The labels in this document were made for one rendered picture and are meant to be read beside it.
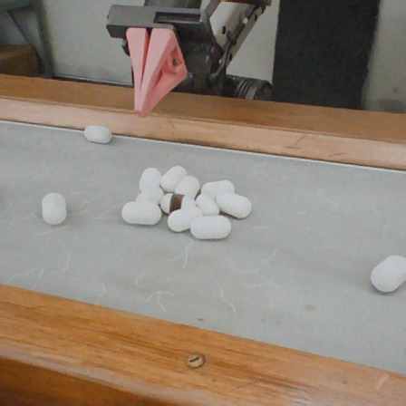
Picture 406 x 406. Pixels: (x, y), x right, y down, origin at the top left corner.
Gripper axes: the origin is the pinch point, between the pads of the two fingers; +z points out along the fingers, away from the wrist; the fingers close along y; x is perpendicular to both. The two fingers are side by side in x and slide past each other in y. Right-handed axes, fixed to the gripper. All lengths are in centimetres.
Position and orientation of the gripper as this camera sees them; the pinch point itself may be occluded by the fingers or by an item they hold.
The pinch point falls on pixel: (142, 106)
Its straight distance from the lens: 48.4
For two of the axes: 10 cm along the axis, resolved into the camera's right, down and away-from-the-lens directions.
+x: 1.8, 3.5, 9.2
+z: -2.2, 9.3, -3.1
